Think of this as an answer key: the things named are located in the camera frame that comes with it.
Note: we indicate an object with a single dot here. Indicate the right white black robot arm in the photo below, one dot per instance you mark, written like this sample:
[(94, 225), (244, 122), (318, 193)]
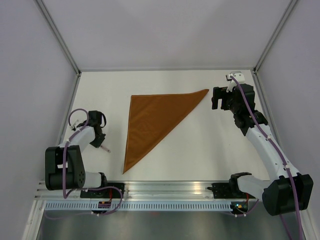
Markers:
[(287, 189)]

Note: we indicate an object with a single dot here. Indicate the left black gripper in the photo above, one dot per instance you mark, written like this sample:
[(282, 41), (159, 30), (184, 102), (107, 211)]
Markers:
[(98, 144)]

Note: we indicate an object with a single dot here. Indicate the right aluminium frame post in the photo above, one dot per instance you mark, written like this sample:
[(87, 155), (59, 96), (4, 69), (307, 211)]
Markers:
[(275, 34)]

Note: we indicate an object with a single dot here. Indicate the left aluminium frame post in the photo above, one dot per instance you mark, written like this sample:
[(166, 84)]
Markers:
[(57, 35)]

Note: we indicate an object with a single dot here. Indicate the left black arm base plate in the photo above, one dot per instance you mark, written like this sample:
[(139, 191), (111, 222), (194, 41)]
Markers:
[(113, 192)]

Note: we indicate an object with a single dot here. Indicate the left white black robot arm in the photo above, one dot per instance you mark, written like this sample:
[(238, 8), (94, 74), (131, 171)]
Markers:
[(64, 167)]

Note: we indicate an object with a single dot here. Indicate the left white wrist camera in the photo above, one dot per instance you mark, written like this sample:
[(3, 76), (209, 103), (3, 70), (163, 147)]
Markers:
[(76, 124)]

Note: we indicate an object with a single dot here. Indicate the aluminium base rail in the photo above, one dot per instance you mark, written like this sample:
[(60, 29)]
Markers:
[(145, 191)]

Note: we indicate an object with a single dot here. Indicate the aluminium frame post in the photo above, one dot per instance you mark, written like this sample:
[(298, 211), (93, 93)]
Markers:
[(275, 34), (57, 35)]

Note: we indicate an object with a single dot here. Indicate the white slotted cable duct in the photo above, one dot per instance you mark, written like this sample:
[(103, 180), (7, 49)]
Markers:
[(94, 205)]

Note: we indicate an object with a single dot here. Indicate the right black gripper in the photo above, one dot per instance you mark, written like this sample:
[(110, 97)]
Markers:
[(220, 93)]

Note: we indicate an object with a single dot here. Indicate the white plastic knife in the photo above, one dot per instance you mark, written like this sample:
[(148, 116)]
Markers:
[(105, 149)]

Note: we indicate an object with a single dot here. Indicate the orange-brown cloth napkin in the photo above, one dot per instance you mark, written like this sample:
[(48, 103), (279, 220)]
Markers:
[(152, 117)]

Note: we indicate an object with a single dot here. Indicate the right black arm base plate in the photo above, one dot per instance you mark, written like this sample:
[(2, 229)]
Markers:
[(222, 190)]

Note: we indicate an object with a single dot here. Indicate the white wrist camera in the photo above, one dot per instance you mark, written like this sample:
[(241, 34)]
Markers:
[(76, 124), (233, 78)]

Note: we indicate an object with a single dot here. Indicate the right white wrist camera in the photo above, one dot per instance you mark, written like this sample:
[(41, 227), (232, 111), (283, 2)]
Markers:
[(233, 78)]

